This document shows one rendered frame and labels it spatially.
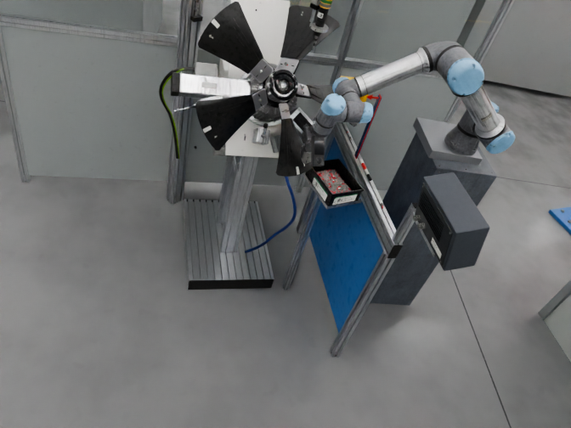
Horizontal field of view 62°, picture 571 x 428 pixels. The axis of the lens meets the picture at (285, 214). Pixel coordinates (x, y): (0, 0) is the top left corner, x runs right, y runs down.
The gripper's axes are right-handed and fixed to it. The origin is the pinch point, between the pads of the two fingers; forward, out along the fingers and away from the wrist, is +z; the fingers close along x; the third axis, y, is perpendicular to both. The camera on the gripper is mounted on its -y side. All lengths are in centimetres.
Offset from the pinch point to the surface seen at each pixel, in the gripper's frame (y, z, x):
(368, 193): -6.5, 11.1, -31.8
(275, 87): 21.4, -18.4, 15.1
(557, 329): -56, 78, -177
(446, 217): -45, -40, -26
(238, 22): 41, -29, 30
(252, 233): 16, 98, -1
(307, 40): 40.4, -26.2, 2.2
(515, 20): 266, 106, -300
